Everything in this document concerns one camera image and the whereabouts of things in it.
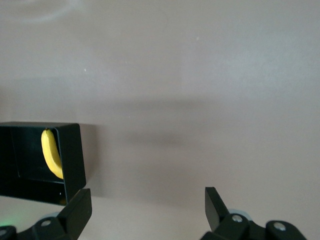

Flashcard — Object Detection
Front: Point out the black rectangular plastic box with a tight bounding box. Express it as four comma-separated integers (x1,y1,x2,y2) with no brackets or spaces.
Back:
0,121,87,207

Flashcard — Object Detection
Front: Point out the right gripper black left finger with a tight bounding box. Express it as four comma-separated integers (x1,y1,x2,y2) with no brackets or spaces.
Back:
15,188,93,240

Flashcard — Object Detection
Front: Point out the yellow banana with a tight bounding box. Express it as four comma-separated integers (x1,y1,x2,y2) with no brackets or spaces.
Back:
41,127,65,180

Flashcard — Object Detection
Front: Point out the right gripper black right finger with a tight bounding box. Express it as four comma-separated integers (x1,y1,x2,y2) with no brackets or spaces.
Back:
200,186,309,240

